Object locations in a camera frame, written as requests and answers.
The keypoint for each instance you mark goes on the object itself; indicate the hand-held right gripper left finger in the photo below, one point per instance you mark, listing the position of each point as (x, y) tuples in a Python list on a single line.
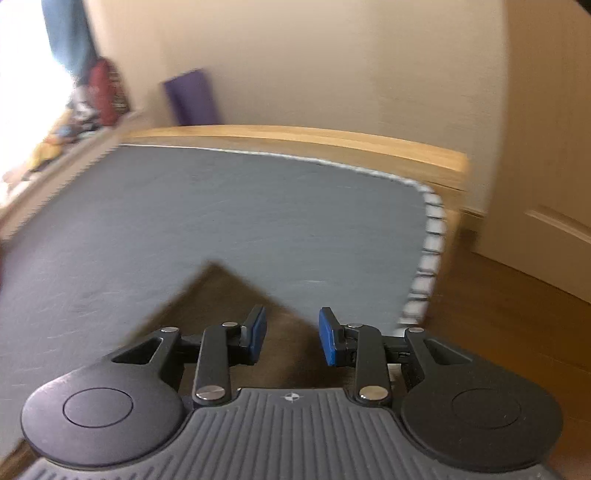
[(259, 333)]

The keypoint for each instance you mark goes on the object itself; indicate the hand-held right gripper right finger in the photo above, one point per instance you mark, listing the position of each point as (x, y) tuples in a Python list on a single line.
[(328, 338)]

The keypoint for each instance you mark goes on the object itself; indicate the brown pants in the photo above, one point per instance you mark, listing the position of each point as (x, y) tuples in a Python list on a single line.
[(217, 304)]

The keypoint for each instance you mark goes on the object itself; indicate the purple rolled mat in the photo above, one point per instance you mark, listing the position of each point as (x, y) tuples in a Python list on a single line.
[(191, 99)]

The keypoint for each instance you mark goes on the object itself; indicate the white door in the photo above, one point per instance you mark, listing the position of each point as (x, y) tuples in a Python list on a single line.
[(545, 184)]

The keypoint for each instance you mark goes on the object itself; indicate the pile of colourful clutter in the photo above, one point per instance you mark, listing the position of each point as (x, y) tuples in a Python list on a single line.
[(69, 131)]

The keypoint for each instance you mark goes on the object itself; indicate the dark red bag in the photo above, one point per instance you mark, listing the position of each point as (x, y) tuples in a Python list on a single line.
[(107, 92)]

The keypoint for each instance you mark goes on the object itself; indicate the blue curtain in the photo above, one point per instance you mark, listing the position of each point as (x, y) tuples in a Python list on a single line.
[(69, 37)]

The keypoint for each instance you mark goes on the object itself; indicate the wooden bed frame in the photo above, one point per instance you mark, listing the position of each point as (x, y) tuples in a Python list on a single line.
[(369, 150)]

